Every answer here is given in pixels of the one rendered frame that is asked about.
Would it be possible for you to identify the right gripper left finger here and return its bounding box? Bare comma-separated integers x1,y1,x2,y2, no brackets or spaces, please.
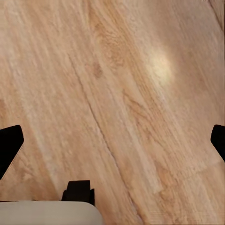
0,125,24,180

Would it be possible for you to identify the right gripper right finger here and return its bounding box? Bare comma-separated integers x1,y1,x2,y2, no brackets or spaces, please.
210,124,225,161

